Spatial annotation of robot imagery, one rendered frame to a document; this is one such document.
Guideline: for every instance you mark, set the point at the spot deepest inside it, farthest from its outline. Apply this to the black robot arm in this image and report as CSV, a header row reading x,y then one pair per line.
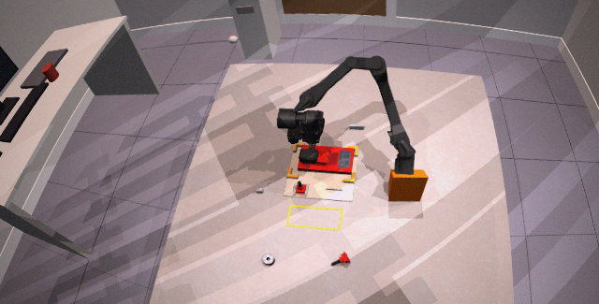
x,y
290,118

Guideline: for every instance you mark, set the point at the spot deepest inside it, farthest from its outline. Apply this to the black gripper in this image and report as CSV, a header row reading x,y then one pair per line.
x,y
310,155

